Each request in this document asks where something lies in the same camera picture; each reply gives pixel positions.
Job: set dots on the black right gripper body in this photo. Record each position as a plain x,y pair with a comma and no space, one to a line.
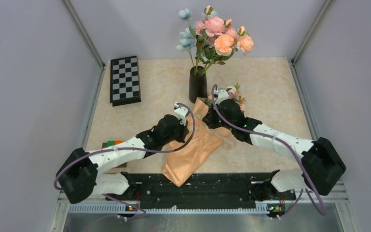
213,123

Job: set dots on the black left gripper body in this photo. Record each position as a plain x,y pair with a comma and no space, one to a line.
178,135

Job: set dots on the orange paper bouquet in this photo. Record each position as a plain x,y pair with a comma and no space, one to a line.
181,164

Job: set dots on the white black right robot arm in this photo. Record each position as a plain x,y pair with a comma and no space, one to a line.
320,166

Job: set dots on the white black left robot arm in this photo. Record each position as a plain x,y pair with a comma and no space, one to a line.
83,173

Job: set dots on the black cylindrical vase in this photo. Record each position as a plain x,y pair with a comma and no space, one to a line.
197,84

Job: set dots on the pink orange blue flowers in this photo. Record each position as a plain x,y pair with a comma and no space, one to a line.
212,40

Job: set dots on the orange curved toy track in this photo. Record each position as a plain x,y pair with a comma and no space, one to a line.
112,143

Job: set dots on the black grey chessboard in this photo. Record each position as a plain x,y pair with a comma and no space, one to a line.
124,81

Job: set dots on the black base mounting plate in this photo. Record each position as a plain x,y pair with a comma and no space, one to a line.
203,191

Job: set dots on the aluminium frame rail right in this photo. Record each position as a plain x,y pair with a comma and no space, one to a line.
312,30

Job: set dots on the aluminium frame rail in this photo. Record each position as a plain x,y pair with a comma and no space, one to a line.
83,32
307,213
312,30

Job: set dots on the aluminium frame rail left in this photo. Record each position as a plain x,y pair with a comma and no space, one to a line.
83,32

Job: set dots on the aluminium front frame rail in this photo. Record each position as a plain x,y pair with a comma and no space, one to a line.
307,213

